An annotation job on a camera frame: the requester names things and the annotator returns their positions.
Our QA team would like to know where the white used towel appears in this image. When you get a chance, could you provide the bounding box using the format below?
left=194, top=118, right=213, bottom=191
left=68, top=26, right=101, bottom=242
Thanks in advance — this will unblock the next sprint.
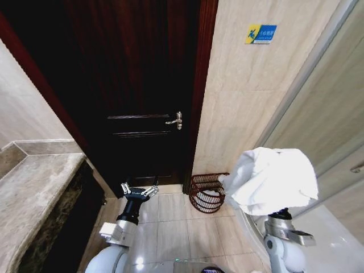
left=223, top=147, right=319, bottom=216

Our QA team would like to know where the dark vanity cabinet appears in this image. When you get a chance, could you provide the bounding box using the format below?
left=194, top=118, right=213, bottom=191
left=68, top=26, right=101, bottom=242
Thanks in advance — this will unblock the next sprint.
left=39, top=162, right=108, bottom=273

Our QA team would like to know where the white towel inside hamper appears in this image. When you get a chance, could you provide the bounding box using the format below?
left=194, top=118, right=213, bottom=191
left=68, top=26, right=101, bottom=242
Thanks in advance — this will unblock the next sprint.
left=198, top=188, right=222, bottom=200

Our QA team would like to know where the beige marble vanity countertop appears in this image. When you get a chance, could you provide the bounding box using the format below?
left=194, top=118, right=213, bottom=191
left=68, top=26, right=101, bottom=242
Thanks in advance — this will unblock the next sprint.
left=0, top=139, right=86, bottom=273

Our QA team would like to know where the brass door handle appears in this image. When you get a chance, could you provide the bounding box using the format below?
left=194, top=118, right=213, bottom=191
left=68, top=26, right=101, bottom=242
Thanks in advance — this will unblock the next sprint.
left=165, top=111, right=183, bottom=131

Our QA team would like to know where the glass shower door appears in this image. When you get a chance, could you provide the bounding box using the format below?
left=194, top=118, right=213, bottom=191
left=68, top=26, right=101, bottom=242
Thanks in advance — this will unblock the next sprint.
left=255, top=0, right=364, bottom=179

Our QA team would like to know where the dark wooden door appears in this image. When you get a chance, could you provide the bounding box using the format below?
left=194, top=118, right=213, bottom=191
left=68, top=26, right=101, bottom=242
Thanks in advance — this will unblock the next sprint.
left=5, top=0, right=203, bottom=200

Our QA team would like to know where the red-brown wire hamper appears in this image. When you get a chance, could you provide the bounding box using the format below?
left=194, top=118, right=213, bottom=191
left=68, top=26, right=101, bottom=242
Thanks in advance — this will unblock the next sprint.
left=189, top=172, right=230, bottom=214

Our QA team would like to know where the blue yellow caution sign sticker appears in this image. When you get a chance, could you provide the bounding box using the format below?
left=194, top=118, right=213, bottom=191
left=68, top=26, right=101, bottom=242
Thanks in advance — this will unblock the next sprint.
left=245, top=24, right=278, bottom=46

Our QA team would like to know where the dark red wooden door frame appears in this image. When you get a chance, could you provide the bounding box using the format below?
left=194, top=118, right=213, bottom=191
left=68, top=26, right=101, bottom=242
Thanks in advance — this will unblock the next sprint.
left=0, top=0, right=220, bottom=197

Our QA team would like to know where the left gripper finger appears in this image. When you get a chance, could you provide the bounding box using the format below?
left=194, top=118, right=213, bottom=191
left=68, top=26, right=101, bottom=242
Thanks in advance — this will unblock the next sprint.
left=140, top=176, right=160, bottom=197
left=120, top=176, right=133, bottom=197

